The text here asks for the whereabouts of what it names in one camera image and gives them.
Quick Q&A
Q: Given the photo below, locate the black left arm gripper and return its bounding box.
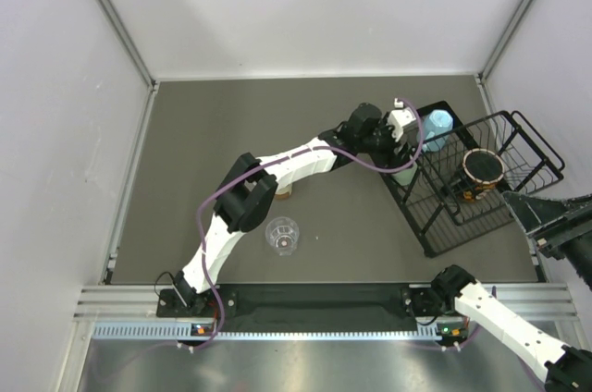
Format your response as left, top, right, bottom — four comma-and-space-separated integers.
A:
355, 112, 412, 173

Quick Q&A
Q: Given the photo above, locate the mint green cup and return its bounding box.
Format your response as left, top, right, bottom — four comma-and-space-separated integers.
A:
391, 164, 417, 187

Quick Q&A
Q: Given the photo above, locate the light blue ceramic mug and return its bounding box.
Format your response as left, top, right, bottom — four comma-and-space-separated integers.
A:
422, 109, 453, 153

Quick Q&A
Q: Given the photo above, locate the steel tumbler with cork base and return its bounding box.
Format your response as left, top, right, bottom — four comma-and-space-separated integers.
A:
274, 185, 292, 200

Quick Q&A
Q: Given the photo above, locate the clear plastic glass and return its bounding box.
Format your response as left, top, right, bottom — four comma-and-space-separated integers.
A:
265, 216, 300, 256

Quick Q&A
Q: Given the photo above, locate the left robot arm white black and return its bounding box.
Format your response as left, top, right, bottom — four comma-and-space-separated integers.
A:
173, 99, 421, 315

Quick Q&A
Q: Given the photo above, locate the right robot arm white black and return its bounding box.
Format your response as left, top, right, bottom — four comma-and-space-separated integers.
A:
431, 191, 591, 391

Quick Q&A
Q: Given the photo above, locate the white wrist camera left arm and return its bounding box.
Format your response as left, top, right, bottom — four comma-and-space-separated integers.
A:
387, 98, 417, 141

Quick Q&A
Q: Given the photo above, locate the black wire dish rack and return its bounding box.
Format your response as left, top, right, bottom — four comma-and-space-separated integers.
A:
383, 111, 565, 258

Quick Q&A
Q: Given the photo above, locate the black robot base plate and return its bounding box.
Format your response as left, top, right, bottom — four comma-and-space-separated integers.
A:
156, 283, 459, 333

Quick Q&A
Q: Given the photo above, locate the grey slotted cable duct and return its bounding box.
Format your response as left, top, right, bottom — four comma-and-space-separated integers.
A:
92, 320, 468, 342

